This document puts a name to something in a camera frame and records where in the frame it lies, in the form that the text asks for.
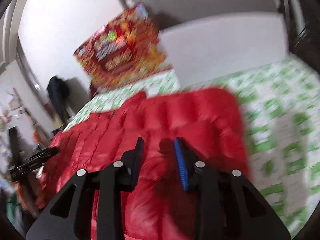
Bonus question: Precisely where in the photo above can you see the green cloth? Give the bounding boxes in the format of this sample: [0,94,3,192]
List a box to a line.
[7,193,24,234]

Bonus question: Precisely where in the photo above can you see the dark clothes on chair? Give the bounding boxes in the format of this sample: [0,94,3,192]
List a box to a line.
[47,76,70,126]

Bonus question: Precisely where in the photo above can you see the red down jacket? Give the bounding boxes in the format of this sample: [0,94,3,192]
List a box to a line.
[40,88,249,239]

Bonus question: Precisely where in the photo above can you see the black mesh office chair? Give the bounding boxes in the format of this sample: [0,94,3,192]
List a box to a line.
[278,0,319,69]

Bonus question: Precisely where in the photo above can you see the red nut gift box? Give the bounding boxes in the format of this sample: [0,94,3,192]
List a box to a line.
[74,3,172,90]

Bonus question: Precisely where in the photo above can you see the green patterned bed sheet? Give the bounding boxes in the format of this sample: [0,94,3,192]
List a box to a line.
[64,56,319,237]

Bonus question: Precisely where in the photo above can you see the white storage box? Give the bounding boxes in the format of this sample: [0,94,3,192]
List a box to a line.
[160,12,289,87]

